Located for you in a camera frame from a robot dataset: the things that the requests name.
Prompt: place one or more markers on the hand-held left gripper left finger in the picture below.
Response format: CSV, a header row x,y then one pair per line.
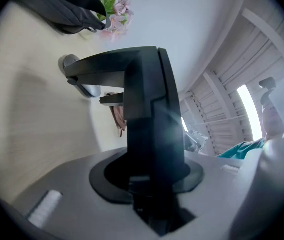
x,y
139,84

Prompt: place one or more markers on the clear plastic box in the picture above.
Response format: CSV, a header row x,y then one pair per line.
x,y
194,140

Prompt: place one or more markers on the person's head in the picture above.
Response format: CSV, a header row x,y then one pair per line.
x,y
271,120

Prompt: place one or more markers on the person's teal shirt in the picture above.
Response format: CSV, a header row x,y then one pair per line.
x,y
241,149

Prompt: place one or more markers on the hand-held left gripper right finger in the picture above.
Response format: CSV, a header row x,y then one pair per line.
x,y
169,134

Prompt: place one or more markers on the black bag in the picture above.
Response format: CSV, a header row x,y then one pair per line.
x,y
57,6

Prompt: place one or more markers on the round white table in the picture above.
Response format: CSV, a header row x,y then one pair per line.
x,y
32,109

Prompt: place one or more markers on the long ceiling light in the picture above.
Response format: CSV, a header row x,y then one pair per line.
x,y
247,109

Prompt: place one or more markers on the black head camera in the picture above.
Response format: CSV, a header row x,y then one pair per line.
x,y
266,83

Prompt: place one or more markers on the pink flower plant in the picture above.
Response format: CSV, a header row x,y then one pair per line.
x,y
121,6

